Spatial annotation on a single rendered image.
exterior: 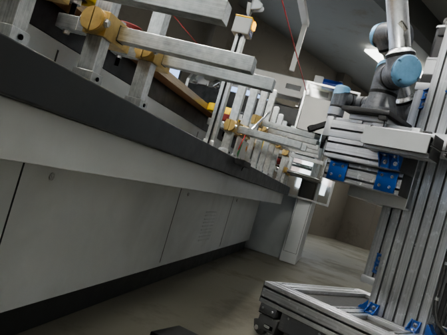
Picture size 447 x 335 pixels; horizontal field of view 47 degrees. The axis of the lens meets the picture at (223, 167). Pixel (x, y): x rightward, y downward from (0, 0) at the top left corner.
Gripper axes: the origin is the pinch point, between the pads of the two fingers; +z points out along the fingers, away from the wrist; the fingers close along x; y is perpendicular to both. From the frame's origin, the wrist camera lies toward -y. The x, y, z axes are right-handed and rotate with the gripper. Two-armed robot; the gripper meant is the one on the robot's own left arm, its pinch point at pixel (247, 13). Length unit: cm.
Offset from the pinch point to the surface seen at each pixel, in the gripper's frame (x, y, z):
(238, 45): -1.7, 0.7, 13.4
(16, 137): -114, 0, 68
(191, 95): 4.8, -13.9, 35.8
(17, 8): -125, 2, 50
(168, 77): -24.0, -13.9, 36.1
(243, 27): -3.4, 0.9, 6.7
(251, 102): 49, 0, 25
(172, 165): -34, 0, 65
